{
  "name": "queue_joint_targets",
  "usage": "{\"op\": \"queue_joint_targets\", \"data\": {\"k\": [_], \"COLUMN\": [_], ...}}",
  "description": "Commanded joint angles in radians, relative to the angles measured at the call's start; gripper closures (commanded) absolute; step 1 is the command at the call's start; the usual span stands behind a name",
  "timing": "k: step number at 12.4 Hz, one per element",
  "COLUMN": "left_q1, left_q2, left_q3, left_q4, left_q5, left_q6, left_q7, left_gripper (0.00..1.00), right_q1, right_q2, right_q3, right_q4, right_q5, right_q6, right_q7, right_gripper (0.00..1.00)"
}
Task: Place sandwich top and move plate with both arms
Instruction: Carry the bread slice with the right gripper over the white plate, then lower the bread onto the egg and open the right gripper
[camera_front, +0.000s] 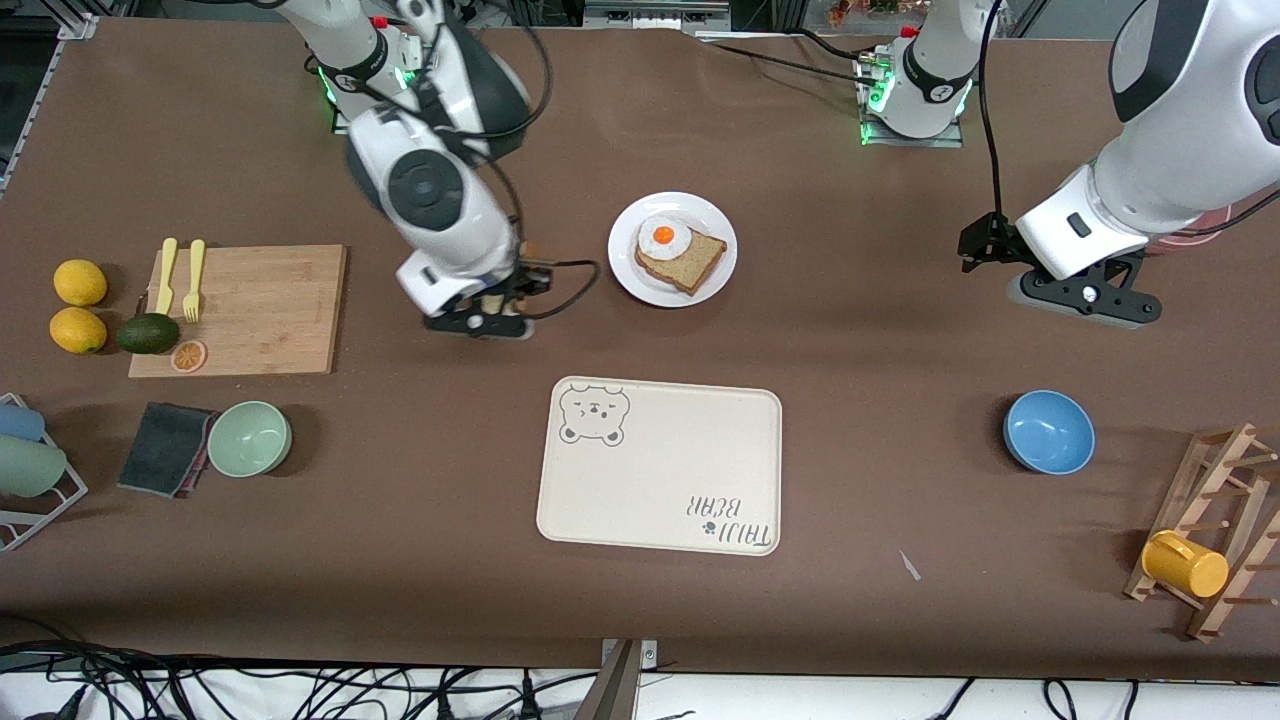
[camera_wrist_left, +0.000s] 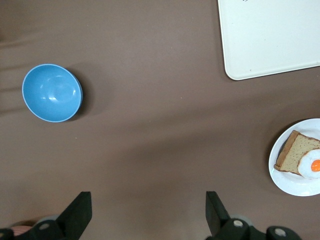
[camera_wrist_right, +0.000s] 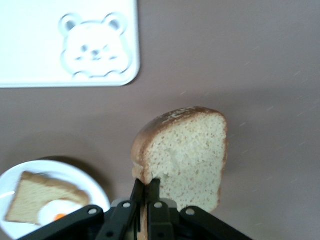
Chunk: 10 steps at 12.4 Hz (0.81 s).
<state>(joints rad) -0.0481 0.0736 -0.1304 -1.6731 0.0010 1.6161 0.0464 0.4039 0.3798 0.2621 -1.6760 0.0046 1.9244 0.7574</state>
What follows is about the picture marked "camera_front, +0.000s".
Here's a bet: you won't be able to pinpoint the yellow plastic fork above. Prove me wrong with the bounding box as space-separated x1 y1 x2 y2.
183 239 207 323

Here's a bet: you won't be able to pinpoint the dark grey cloth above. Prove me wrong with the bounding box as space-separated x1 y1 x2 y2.
117 402 219 499

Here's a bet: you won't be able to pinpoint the fried egg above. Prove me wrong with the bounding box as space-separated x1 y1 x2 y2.
638 212 693 263

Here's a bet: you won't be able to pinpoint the wooden cutting board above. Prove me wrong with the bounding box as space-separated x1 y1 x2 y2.
128 244 348 379

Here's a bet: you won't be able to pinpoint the pale green bowl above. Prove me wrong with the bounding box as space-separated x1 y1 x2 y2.
207 400 293 478

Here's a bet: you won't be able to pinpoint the blue bowl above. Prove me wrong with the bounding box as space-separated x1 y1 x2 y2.
1003 389 1096 476

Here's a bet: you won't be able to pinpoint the black table power cable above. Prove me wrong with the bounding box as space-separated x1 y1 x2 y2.
700 35 883 89

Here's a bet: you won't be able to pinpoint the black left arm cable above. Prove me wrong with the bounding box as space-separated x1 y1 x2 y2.
974 0 1007 221

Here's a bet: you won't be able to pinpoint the tangled black floor cables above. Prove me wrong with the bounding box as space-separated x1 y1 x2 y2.
0 615 601 720

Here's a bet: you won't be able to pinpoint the aluminium frame profile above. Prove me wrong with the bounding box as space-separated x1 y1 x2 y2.
585 0 731 31

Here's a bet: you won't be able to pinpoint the yellow lemon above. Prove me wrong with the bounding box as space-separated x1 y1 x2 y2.
49 307 108 355
53 259 109 307

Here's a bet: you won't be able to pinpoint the aluminium table edge rail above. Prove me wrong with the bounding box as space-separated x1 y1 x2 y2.
0 14 98 196

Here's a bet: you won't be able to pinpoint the yellow mug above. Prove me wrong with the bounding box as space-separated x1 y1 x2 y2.
1141 530 1230 600

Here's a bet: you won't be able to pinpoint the blue cup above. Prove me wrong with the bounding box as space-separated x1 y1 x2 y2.
0 402 47 443

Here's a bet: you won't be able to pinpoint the pale green cup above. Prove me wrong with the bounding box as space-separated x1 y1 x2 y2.
0 436 68 499

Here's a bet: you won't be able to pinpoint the wooden peg drying rack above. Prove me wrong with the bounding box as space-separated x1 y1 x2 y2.
1123 423 1280 642

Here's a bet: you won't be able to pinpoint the white wire rack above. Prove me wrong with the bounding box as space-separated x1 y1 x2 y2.
0 392 89 553

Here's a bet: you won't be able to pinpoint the dark green avocado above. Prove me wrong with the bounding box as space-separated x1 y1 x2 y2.
115 313 182 355

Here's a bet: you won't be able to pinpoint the pink round coaster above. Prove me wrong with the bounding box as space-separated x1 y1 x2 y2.
1145 200 1233 253

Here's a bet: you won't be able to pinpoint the cream bear print tray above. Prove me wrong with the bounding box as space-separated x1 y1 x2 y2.
536 376 783 557

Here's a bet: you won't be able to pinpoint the metal mount bracket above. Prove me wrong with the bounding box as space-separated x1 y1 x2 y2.
570 638 659 720

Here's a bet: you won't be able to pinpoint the white round plate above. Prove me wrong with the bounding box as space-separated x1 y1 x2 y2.
607 191 739 309

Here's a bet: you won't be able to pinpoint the yellow plastic knife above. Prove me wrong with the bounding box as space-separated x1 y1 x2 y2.
155 238 179 317

